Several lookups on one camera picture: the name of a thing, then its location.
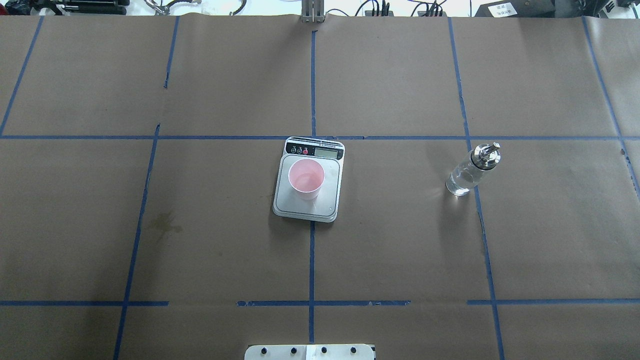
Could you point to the pink plastic cup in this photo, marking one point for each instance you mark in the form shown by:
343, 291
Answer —
306, 176

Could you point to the aluminium frame post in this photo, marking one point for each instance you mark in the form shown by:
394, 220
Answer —
313, 11

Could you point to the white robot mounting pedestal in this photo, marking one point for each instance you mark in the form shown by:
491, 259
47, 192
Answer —
334, 351

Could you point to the black power strip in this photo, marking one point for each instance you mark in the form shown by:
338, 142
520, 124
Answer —
402, 8

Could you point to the black box white label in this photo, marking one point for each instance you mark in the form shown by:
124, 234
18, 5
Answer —
517, 9

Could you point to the glass sauce bottle metal spout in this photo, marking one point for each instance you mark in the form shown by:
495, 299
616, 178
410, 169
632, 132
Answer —
478, 163

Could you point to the silver digital kitchen scale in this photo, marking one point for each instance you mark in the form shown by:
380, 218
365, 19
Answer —
324, 208

